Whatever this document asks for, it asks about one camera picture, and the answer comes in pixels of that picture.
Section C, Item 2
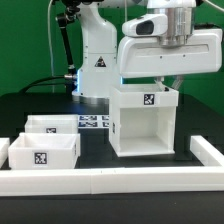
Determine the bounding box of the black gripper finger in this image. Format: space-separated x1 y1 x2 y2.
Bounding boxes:
154 77 169 92
172 75 184 90

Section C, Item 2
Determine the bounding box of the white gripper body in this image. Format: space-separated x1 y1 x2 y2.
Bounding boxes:
117 29 222 78

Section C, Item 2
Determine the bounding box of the white drawer cabinet box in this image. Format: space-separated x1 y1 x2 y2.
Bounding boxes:
109 84 179 157

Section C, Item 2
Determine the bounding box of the white front drawer tray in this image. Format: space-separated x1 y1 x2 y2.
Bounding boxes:
8 133 81 170

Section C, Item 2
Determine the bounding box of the white drawer tray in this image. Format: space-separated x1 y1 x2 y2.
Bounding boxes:
25 115 78 134
8 133 81 170

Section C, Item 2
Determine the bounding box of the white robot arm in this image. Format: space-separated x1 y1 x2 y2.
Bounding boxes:
113 0 223 91

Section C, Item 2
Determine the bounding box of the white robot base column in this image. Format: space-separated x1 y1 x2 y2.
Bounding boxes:
73 3 120 104

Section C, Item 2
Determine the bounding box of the white rear drawer tray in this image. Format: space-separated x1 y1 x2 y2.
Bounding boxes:
25 115 78 134

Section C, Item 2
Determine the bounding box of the white right fence bar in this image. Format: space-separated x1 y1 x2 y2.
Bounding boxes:
190 135 224 167

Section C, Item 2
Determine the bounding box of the white fence bar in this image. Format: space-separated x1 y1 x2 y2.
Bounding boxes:
190 135 224 167
0 167 224 196
0 138 10 168

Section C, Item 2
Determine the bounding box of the marker tag sheet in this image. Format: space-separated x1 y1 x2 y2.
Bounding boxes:
78 115 109 128

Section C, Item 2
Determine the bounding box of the white left fence bar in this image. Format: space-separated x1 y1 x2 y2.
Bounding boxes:
0 138 10 168

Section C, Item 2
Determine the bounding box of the white front fence bar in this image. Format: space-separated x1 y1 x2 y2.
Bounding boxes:
0 167 224 196

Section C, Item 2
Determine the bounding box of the black camera stand pole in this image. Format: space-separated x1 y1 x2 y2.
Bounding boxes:
55 6 81 81

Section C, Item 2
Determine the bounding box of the white hanging cable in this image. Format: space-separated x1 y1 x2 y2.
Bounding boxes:
47 0 56 94

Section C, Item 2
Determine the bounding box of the black base cable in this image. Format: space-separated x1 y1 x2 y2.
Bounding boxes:
18 75 78 94

